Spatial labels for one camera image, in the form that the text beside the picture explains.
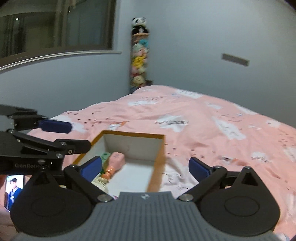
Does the white cloth tea pouch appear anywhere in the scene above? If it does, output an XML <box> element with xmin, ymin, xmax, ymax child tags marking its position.
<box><xmin>91</xmin><ymin>176</ymin><xmax>109</xmax><ymax>194</ymax></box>

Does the dark window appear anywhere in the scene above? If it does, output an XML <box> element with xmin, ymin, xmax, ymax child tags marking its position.
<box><xmin>1</xmin><ymin>1</ymin><xmax>117</xmax><ymax>70</ymax></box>

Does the grey wall vent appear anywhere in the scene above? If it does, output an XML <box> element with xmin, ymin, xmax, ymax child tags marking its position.
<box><xmin>221</xmin><ymin>53</ymin><xmax>250</xmax><ymax>67</ymax></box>

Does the plush toy column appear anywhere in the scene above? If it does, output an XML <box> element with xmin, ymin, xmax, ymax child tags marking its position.
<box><xmin>129</xmin><ymin>17</ymin><xmax>149</xmax><ymax>93</ymax></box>

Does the pink patterned bed cover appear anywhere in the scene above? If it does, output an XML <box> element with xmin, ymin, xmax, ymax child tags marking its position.
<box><xmin>1</xmin><ymin>85</ymin><xmax>295</xmax><ymax>240</ymax></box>

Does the pink tube bottle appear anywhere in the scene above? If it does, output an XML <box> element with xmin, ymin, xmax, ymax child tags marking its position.
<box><xmin>101</xmin><ymin>152</ymin><xmax>125</xmax><ymax>180</ymax></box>

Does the orange cardboard box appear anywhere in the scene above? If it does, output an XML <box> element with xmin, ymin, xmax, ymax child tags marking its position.
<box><xmin>72</xmin><ymin>130</ymin><xmax>166</xmax><ymax>197</ymax></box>

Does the green dotted bottle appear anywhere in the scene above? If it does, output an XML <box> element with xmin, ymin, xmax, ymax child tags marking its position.
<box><xmin>100</xmin><ymin>152</ymin><xmax>111</xmax><ymax>174</ymax></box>

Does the phone screen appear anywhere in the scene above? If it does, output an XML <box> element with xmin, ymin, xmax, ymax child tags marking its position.
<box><xmin>4</xmin><ymin>175</ymin><xmax>24</xmax><ymax>211</ymax></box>

